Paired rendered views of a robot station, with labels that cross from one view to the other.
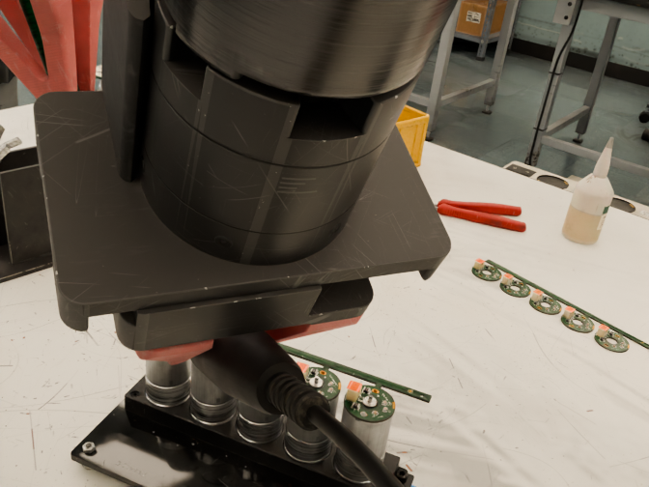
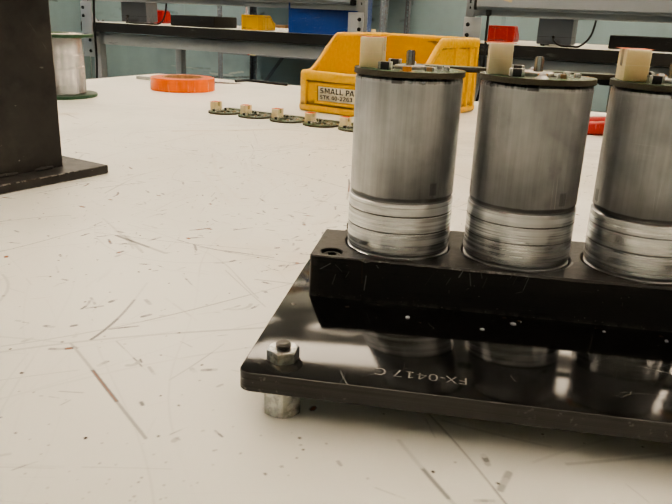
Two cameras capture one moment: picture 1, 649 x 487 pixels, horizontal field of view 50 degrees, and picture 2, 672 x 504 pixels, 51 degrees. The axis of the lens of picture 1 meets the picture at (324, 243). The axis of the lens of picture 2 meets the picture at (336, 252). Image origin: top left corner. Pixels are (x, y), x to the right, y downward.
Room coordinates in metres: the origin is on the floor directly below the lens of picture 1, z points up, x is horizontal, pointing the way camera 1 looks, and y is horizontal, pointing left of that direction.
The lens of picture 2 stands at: (0.13, 0.12, 0.82)
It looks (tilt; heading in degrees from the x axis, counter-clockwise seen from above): 19 degrees down; 351
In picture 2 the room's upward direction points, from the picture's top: 2 degrees clockwise
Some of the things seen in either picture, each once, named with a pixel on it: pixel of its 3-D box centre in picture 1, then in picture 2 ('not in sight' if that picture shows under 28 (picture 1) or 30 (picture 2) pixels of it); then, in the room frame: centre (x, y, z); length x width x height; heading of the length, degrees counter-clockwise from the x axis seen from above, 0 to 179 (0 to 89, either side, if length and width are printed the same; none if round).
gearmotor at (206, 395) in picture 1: (213, 384); (523, 184); (0.28, 0.05, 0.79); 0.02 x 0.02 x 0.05
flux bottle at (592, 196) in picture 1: (595, 188); not in sight; (0.59, -0.24, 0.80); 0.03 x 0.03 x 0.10
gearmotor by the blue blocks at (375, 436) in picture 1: (362, 440); not in sight; (0.25, -0.03, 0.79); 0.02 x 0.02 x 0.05
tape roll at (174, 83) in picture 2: not in sight; (182, 83); (0.83, 0.16, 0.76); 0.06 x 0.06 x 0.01
